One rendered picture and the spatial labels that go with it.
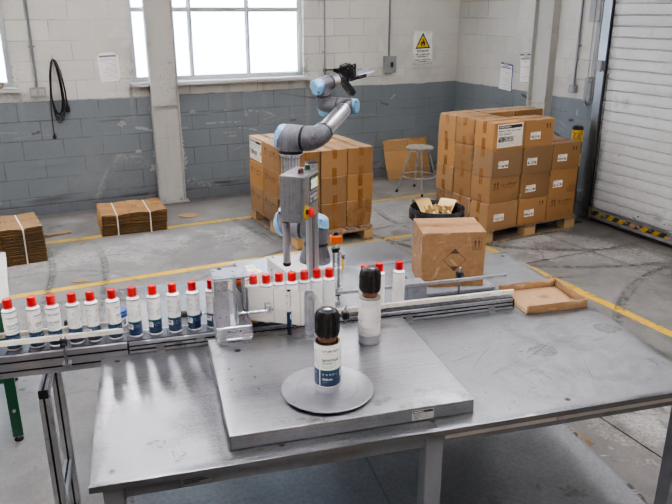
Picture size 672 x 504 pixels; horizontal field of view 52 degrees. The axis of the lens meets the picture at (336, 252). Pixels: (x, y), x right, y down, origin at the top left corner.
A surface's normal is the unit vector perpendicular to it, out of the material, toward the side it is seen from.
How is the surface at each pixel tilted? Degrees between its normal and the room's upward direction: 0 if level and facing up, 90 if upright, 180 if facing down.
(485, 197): 90
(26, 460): 0
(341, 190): 86
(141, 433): 0
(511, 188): 90
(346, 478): 1
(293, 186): 90
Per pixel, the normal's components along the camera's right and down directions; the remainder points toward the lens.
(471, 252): 0.07, 0.32
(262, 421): 0.00, -0.95
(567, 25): -0.90, 0.15
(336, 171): 0.46, 0.31
